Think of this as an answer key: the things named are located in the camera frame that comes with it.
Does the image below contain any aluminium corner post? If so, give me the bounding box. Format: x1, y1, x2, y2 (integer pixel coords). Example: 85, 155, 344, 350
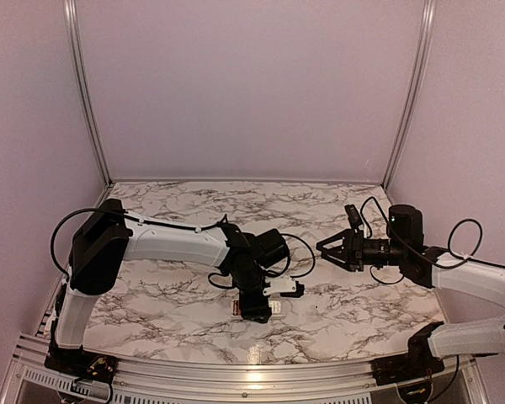
381, 0, 437, 192
63, 0, 112, 188

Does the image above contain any white remote control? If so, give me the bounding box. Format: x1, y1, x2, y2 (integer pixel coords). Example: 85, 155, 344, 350
229, 299, 286, 320

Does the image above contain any left aluminium corner post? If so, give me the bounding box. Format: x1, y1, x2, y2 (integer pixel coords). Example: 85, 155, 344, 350
63, 0, 112, 188

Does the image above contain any right aluminium corner post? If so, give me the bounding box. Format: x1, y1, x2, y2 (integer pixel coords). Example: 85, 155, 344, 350
381, 0, 437, 192

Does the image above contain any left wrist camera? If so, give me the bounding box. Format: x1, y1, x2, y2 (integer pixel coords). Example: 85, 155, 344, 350
263, 277, 305, 298

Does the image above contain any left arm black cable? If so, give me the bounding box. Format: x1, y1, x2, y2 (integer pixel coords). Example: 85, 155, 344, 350
50, 208, 316, 291

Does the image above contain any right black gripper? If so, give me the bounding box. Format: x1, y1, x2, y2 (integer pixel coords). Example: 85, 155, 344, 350
317, 228, 407, 271

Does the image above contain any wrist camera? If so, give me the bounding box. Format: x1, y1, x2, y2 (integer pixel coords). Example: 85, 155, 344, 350
263, 277, 305, 298
344, 205, 364, 233

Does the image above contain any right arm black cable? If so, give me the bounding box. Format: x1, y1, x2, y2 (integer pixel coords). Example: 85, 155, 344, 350
359, 196, 485, 287

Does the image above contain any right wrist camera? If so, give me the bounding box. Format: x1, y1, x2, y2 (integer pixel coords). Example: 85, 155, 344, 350
344, 205, 364, 233

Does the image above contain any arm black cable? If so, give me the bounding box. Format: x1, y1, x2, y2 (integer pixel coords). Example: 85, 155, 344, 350
50, 208, 316, 291
359, 196, 485, 287

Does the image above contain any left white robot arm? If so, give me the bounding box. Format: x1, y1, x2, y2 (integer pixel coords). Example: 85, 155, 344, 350
52, 199, 290, 375

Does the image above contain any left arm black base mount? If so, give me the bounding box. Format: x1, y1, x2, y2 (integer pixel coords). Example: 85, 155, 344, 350
45, 349, 117, 383

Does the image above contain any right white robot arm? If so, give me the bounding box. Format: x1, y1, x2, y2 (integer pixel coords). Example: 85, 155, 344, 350
316, 205, 505, 377

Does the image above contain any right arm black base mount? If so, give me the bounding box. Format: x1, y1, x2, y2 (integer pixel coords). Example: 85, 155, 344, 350
371, 353, 445, 385

